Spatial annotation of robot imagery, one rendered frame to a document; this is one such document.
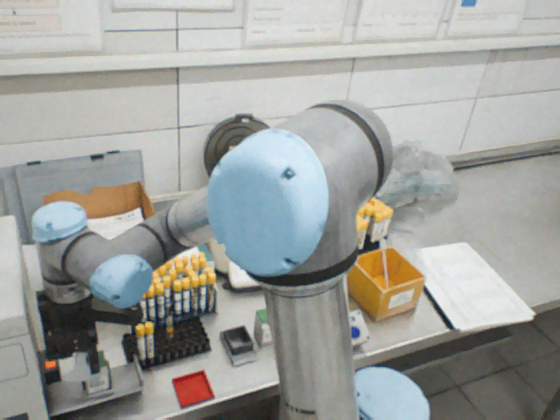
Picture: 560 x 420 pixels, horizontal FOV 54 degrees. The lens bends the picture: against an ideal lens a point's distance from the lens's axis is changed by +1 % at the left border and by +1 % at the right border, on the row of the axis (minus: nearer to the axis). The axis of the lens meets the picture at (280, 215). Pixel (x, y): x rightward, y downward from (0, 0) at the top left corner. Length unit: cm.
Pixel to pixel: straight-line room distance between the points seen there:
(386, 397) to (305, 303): 30
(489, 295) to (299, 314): 102
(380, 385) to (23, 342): 54
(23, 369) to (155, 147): 74
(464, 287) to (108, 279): 98
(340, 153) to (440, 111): 147
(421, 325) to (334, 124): 92
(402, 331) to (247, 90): 75
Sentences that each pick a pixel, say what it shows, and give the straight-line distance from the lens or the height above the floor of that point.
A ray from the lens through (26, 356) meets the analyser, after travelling 98.
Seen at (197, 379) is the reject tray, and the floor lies 88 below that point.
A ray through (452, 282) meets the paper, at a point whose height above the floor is 89.
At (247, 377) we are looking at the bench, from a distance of 118.
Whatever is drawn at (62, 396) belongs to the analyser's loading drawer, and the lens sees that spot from 113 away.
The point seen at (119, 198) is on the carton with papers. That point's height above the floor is 98.
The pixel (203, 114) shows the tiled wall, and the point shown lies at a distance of 152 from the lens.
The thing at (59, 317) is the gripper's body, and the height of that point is 112.
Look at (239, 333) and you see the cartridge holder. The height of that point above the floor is 89.
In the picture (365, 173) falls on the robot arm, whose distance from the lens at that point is 51.
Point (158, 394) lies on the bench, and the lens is 115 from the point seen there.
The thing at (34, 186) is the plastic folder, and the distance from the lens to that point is 150.
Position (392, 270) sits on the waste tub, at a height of 91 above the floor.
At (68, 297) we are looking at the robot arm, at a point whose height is 118.
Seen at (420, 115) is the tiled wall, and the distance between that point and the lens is 190.
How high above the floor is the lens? 179
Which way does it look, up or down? 34 degrees down
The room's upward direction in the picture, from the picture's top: 7 degrees clockwise
